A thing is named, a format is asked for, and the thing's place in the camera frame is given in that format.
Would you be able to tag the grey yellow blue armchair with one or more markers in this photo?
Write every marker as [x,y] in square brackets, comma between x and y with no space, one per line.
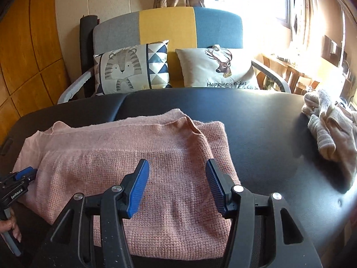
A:
[164,25]

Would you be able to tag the deer print cushion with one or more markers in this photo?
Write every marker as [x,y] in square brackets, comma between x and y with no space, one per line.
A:
[200,67]

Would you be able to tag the dark rolled mat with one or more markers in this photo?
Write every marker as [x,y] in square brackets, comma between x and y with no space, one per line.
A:
[85,47]

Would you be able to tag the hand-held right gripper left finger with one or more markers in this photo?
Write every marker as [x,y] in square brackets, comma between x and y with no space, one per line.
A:
[138,189]

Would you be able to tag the pink knit sweater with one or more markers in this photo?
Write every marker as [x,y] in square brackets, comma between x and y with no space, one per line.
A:
[125,145]

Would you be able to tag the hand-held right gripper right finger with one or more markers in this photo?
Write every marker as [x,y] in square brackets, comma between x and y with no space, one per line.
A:
[216,189]

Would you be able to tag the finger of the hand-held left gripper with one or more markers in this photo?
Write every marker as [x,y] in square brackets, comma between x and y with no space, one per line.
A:
[26,174]

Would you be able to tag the cream knit sweater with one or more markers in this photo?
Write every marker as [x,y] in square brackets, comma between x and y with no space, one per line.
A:
[329,128]

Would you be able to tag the dark rectangular panel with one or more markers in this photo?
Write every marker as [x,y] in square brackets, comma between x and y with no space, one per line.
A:
[332,50]

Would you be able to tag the wooden side table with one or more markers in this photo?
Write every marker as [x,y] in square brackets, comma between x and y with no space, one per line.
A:
[287,67]

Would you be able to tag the wooden panelled wardrobe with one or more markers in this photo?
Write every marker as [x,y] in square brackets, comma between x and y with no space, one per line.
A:
[28,47]

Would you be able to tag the person's left hand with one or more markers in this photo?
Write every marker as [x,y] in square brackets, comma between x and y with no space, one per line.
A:
[8,224]

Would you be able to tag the tiger print cushion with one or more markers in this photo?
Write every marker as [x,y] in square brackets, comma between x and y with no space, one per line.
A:
[122,67]

